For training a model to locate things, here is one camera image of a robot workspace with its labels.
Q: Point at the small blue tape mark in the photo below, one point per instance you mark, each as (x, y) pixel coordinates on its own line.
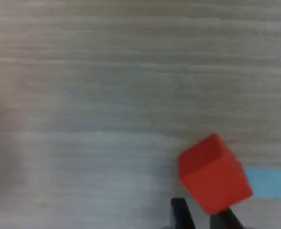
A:
(269, 183)

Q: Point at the small red cube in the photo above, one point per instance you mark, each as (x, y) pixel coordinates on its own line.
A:
(214, 176)

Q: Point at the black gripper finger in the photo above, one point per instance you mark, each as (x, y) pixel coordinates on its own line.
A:
(226, 220)
(182, 214)

